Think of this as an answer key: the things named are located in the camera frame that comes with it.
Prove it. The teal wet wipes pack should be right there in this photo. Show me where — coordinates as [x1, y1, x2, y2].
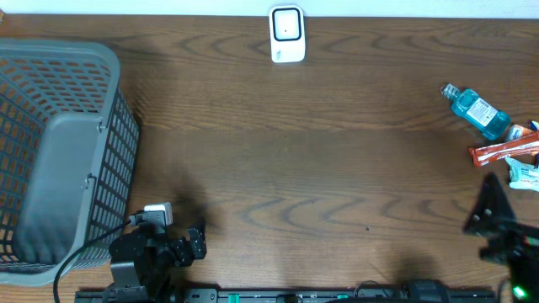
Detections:
[505, 157, 539, 192]

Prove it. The orange chocolate bar wrapper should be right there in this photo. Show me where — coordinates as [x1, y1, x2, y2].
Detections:
[468, 131, 538, 167]

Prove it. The small orange snack box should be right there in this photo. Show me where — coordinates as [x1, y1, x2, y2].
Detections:
[504, 124, 533, 142]

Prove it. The blue mouthwash bottle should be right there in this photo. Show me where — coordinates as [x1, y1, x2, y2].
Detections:
[440, 83, 511, 141]

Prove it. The cream snack bag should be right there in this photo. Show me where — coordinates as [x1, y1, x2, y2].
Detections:
[529, 121, 539, 131]

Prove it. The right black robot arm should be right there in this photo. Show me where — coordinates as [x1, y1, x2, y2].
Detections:
[404, 173, 538, 303]

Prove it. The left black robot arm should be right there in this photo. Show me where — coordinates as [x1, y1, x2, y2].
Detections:
[101, 215, 207, 303]

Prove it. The white barcode scanner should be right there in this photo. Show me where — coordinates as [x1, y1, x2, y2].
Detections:
[269, 5, 307, 63]

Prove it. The grey plastic shopping basket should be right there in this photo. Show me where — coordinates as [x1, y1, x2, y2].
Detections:
[1, 39, 140, 287]

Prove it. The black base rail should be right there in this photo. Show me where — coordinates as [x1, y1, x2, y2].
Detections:
[74, 286, 499, 303]

